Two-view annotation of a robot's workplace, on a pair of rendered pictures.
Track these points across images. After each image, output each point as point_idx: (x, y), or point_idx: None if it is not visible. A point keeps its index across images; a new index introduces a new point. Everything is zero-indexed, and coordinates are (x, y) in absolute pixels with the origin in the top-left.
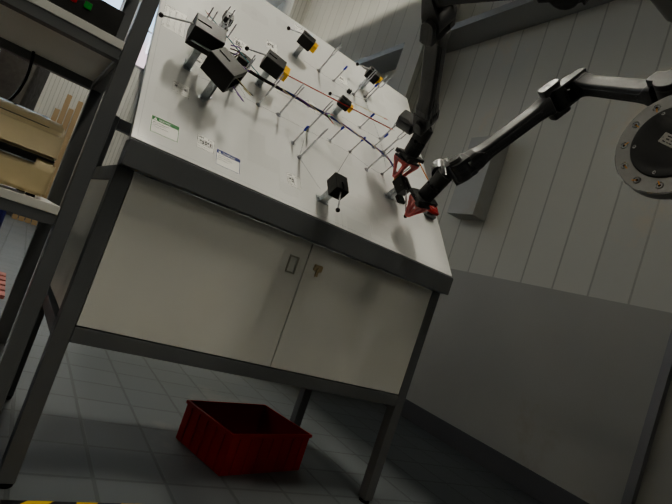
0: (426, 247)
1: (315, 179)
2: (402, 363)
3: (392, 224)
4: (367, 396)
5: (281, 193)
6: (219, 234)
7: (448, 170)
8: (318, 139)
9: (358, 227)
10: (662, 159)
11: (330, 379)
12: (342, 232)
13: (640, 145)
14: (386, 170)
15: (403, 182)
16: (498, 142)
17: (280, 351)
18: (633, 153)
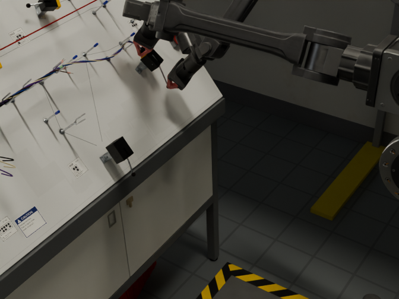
0: (193, 89)
1: (87, 139)
2: (208, 177)
3: (160, 101)
4: (194, 219)
5: (81, 196)
6: (56, 263)
7: (202, 59)
8: (56, 79)
9: (143, 146)
10: None
11: (168, 238)
12: (138, 170)
13: (398, 170)
14: (124, 41)
15: (154, 61)
16: (241, 16)
17: (131, 264)
18: (393, 175)
